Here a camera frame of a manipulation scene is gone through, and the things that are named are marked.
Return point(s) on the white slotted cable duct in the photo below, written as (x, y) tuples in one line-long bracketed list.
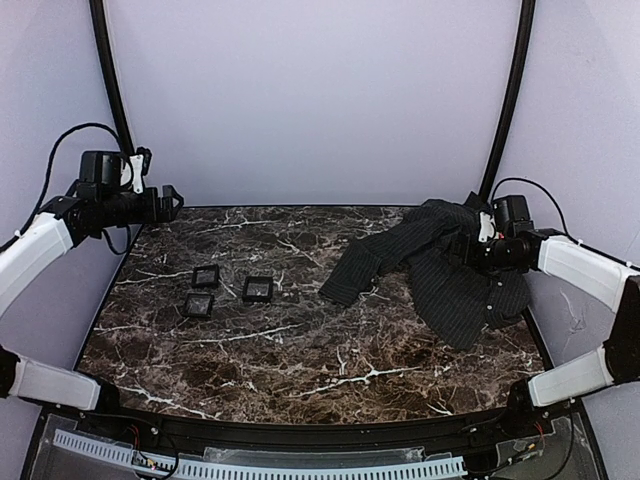
[(215, 463)]

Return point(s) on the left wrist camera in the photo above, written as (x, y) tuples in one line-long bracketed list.
[(134, 170)]

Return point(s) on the black square box rear left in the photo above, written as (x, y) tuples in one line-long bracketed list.
[(206, 276)]

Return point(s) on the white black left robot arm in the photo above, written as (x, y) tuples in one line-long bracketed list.
[(109, 192)]

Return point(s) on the black square box right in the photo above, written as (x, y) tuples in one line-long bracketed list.
[(258, 289)]

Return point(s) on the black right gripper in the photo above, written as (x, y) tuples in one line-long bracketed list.
[(473, 252)]

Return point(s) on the dark pinstriped garment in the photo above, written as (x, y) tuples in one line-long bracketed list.
[(455, 301)]

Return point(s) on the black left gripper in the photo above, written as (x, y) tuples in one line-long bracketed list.
[(160, 205)]

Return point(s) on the black frame post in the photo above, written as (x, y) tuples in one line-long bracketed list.
[(109, 74), (513, 85)]

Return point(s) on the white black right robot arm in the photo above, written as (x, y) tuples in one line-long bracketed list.
[(508, 240)]

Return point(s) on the black left frame post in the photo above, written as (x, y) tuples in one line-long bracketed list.
[(109, 74)]

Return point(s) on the black front table rail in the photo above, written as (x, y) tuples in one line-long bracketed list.
[(466, 434)]

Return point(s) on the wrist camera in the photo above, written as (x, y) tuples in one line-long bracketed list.
[(134, 170), (487, 227)]

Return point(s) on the black square box front left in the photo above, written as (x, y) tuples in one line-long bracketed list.
[(198, 305)]

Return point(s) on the black right frame post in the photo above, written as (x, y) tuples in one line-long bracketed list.
[(513, 85)]

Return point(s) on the black square box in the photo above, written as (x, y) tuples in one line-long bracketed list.
[(258, 289), (206, 276), (198, 305)]

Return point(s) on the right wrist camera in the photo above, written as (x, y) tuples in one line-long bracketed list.
[(487, 227)]

